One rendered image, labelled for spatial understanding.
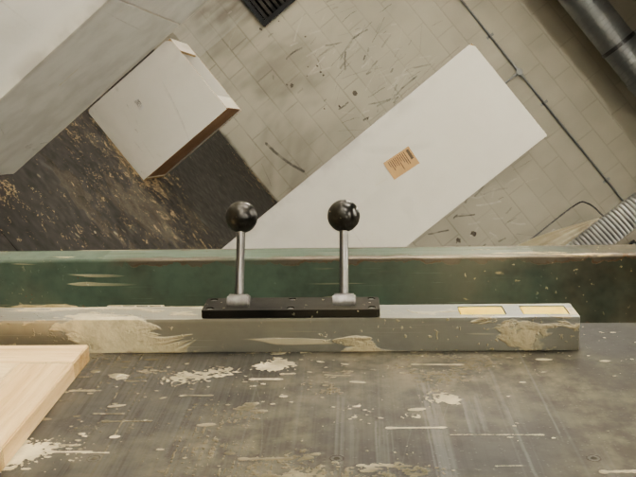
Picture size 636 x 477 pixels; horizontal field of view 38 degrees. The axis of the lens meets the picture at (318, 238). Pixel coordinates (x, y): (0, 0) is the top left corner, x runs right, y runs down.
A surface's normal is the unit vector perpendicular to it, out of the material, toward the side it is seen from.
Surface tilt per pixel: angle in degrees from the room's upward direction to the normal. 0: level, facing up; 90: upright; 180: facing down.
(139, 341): 90
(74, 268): 90
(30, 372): 51
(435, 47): 90
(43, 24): 90
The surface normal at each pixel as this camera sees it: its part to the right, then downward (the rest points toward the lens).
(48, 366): -0.02, -0.97
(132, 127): -0.12, 0.11
